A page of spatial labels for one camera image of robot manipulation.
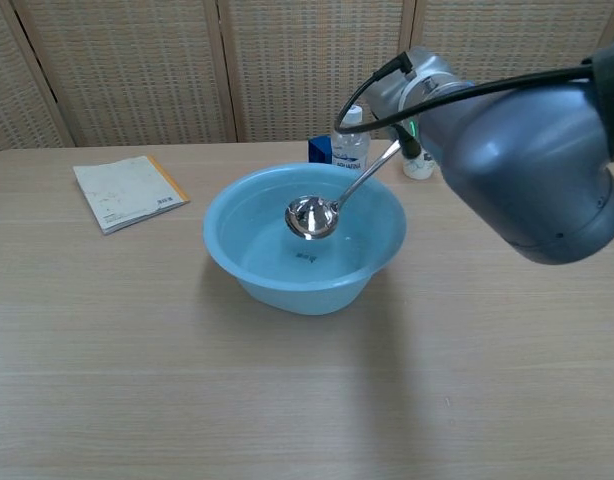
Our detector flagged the clear plastic water bottle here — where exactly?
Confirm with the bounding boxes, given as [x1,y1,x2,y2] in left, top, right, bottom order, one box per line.
[330,105,371,177]

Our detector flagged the white notebook orange spine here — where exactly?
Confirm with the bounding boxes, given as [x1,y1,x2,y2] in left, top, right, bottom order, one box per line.
[72,154,191,236]

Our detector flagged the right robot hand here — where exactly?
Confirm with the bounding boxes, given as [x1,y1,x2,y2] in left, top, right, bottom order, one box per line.
[393,124,425,158]

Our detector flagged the light blue plastic basin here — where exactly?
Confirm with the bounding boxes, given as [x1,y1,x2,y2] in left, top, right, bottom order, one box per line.
[202,162,408,317]

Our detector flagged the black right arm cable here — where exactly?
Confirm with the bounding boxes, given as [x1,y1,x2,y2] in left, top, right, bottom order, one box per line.
[334,51,596,134]

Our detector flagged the metal ladle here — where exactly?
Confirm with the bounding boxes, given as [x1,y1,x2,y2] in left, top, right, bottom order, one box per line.
[284,139,403,242]

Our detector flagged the woven folding screen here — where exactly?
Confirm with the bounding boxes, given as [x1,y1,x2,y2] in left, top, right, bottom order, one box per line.
[0,0,614,155]

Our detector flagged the blue plastic block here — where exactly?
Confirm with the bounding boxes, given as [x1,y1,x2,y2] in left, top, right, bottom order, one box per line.
[307,135,335,166]

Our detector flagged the white paper cup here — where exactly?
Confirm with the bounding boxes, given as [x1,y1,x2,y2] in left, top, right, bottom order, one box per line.
[402,148,437,181]

